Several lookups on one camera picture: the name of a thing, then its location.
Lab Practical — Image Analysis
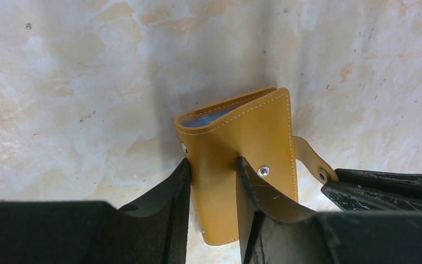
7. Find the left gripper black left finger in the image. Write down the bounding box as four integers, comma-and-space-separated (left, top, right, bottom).
118, 158, 192, 264

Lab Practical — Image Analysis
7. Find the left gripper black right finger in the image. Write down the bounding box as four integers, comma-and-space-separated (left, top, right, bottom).
236, 156, 319, 263

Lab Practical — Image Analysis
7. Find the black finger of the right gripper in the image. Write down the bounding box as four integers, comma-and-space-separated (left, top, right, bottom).
321, 169, 422, 211

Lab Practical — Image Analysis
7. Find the yellow leather card holder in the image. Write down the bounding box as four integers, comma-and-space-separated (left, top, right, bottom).
174, 87, 337, 246

